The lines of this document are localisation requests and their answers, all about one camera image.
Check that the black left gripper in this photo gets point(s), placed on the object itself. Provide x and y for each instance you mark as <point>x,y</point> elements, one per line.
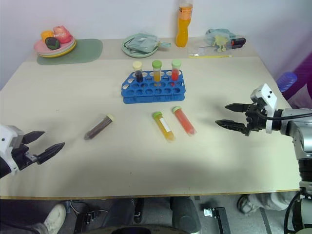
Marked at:
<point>21,156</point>

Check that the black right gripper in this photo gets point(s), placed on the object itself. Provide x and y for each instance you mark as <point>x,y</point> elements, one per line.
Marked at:
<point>257,118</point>

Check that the red liquid tube green cap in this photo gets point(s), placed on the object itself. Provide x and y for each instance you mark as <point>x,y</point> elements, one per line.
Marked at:
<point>176,72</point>
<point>185,120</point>

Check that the dark liquid tube cream cap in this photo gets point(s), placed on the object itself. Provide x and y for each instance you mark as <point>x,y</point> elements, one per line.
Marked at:
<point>139,73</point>
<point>98,127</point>

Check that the yellow liquid tube green cap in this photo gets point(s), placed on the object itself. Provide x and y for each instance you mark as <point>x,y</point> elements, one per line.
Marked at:
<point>157,73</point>
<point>163,126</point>

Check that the blue test tube rack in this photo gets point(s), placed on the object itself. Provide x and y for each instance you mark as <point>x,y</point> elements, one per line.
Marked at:
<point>146,93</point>

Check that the purple object at edge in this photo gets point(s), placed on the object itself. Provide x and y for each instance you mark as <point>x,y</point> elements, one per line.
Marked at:
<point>287,81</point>

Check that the dark trouser leg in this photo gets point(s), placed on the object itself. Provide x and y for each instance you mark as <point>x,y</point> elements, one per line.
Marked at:
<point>19,214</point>

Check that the black red small device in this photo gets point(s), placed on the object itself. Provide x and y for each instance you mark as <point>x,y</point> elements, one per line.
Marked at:
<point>238,42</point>

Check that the yellow green toy figure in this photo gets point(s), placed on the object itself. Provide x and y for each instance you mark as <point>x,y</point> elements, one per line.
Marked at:
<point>220,42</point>

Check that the clear plastic zip bag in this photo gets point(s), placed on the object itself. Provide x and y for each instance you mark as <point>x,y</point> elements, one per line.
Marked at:
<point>200,50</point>

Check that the white sneaker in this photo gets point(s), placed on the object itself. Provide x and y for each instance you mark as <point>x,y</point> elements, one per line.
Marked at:
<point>56,218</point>

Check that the purple fabric object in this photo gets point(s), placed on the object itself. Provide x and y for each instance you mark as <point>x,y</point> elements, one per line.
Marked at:
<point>303,83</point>

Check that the teal cloth bundle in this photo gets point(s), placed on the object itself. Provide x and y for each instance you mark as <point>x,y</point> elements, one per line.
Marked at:
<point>217,31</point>

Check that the grey shoe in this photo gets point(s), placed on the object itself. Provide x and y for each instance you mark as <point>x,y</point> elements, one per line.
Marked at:
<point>245,204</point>

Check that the stack of plates with toys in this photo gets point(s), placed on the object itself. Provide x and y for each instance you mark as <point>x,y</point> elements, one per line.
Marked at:
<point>58,55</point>

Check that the grey trouser leg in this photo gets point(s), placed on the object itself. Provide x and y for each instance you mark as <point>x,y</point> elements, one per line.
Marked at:
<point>273,202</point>

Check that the pink plate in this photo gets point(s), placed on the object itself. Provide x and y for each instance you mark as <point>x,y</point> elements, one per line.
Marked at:
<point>40,46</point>

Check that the light green plate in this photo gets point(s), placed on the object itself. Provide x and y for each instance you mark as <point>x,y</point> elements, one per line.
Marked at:
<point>65,48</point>

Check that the orange drink plastic bottle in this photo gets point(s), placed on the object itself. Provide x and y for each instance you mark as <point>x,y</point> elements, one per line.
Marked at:
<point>183,31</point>

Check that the black green toy vegetable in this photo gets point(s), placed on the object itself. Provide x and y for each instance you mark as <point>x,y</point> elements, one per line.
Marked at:
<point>52,43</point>

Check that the green placemat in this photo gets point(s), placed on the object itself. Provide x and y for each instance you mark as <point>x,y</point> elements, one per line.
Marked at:
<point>85,51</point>

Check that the black floor device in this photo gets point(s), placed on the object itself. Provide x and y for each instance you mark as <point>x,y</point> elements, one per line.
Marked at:
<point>218,219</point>

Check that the dark rounded shape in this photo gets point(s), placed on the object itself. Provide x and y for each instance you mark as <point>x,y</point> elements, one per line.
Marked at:
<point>120,214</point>
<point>185,214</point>

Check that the orange toy fruit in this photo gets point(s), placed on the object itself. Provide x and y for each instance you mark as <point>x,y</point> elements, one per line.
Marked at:
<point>46,34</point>

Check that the pink toy peach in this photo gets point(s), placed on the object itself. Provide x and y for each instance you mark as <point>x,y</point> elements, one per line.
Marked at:
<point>62,34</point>

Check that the pale green round plate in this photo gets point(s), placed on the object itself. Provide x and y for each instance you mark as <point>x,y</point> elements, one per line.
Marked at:
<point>140,54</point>

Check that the grey green fabric pouch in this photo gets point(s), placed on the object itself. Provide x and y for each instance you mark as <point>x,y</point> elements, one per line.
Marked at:
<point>142,44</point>

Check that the silver robot body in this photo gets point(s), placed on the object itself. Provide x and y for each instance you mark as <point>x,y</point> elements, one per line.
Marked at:
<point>303,217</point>

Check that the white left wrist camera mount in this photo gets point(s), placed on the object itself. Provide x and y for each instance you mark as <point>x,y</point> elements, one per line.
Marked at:
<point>6,136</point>

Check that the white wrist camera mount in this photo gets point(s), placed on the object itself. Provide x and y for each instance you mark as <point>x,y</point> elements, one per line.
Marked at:
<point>268,93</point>
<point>6,136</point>

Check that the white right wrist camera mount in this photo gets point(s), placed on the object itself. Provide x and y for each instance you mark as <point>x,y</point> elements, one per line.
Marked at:
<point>268,93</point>

